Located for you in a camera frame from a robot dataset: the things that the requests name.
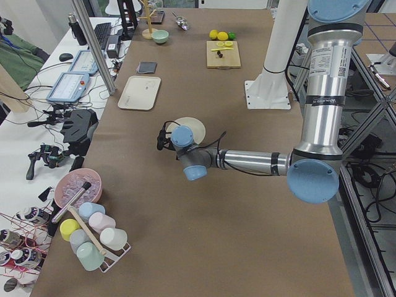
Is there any cream rabbit tray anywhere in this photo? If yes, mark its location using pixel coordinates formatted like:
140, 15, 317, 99
118, 75, 161, 111

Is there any black keyboard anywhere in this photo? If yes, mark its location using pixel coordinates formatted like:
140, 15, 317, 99
94, 22, 111, 50

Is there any black tray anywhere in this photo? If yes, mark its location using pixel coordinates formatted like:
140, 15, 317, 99
138, 11, 165, 25

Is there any black computer mouse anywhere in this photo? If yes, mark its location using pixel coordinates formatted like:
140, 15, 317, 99
59, 53, 74, 62

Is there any metal scoop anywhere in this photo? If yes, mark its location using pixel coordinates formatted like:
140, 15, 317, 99
172, 11, 190, 31

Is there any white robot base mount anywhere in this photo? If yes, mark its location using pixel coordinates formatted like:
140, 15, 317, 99
245, 0, 308, 110

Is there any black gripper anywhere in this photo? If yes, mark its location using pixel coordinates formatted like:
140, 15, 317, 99
157, 121, 175, 151

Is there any wooden mug tree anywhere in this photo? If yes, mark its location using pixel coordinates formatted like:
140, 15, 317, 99
138, 0, 157, 40

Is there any round yellow lemon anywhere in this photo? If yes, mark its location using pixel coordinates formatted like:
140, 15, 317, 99
217, 31, 229, 41

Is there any grey cup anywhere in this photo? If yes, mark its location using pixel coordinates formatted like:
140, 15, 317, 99
69, 229, 90, 254

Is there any wooden cutting board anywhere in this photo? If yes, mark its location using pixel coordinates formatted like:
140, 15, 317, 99
206, 41, 241, 69

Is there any white cup rack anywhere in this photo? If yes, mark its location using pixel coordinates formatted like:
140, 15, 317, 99
67, 206, 132, 273

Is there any black water bottle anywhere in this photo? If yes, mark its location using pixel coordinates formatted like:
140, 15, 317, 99
67, 13, 87, 46

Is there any cream round plate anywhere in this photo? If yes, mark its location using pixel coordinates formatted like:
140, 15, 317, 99
166, 117, 206, 144

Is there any yellow plastic knife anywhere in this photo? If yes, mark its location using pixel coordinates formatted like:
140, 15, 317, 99
210, 47, 234, 52

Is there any teach pendant near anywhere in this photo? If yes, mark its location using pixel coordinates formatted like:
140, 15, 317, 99
46, 72, 90, 103

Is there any metal ice scoop handle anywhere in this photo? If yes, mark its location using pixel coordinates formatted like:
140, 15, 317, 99
51, 181, 92, 224

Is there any grey folded cloth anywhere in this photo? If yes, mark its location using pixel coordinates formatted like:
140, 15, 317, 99
136, 61, 157, 74

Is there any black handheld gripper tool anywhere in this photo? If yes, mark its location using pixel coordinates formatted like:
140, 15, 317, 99
26, 144, 69, 180

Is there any yellow cup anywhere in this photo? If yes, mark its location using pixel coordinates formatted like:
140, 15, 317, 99
59, 218, 81, 241

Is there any teach pendant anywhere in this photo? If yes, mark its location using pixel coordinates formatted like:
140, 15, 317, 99
46, 72, 90, 103
69, 49, 98, 76

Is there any blue cup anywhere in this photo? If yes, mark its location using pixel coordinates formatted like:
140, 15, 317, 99
78, 202, 106, 222

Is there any aluminium frame post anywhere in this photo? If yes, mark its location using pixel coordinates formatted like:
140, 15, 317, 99
71, 0, 116, 95

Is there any pink cup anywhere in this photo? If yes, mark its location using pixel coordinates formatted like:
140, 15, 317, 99
88, 212, 116, 234

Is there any pink bowl with ice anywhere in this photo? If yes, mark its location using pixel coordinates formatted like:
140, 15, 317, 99
54, 168, 102, 208

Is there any white cup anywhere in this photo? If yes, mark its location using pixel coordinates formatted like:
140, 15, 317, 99
100, 228, 127, 251

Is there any mint green bowl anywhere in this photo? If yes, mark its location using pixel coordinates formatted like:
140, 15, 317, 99
152, 30, 170, 45

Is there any mint cup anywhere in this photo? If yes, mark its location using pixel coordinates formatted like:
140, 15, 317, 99
76, 242, 105, 271

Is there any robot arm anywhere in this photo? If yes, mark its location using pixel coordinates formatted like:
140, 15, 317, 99
157, 1, 369, 204

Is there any green lime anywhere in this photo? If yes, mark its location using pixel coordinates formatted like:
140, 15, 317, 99
228, 32, 236, 40

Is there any teach pendant far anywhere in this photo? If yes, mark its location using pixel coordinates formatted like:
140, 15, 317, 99
69, 49, 98, 76

